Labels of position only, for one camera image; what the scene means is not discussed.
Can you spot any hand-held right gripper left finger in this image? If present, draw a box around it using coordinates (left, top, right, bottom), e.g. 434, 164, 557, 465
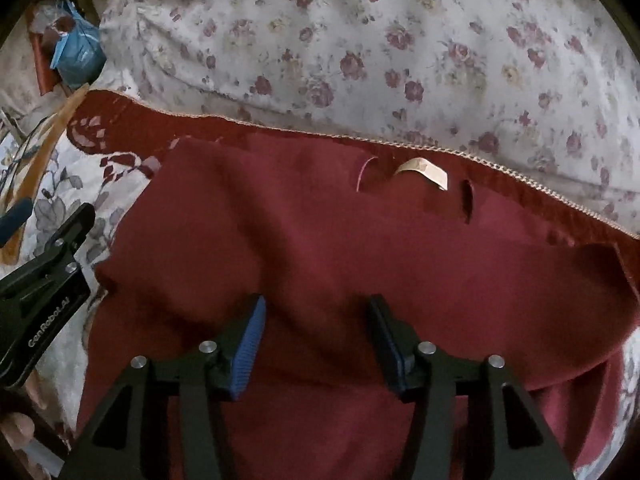
59, 294, 268, 480

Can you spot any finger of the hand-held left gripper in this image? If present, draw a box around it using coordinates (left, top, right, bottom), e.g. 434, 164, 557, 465
0, 203, 97, 302
0, 199, 35, 249

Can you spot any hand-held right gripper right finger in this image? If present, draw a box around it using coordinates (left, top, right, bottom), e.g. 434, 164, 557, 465
367, 295, 576, 480

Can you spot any dark red garment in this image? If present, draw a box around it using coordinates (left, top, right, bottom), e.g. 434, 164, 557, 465
75, 137, 640, 480

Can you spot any person's left hand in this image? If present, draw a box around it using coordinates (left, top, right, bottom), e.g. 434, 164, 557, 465
0, 367, 48, 466

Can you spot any red-bordered floral blanket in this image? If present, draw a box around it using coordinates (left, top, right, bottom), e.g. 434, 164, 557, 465
0, 87, 640, 480

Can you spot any red flat object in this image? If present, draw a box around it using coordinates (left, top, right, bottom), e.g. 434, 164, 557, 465
27, 4, 67, 97

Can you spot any blue plastic bag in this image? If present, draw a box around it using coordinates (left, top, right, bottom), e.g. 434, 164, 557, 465
50, 0, 108, 88

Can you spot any floral white pillow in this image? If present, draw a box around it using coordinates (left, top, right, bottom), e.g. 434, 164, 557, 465
97, 0, 640, 239

